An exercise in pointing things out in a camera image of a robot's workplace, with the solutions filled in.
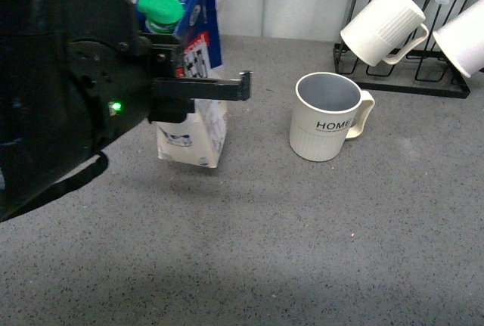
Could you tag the blue white milk carton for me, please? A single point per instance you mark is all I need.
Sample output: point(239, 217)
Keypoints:
point(199, 139)

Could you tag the cream HOME mug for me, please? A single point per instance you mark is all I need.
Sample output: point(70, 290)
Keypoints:
point(329, 109)

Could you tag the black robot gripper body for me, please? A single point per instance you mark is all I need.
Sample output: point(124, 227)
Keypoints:
point(75, 76)

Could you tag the white ribbed hanging mug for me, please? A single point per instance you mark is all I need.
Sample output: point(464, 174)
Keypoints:
point(385, 30)

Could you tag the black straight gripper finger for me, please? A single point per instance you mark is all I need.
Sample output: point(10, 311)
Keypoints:
point(205, 88)

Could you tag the black wire mug rack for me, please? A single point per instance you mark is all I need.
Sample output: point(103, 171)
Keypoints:
point(425, 70)

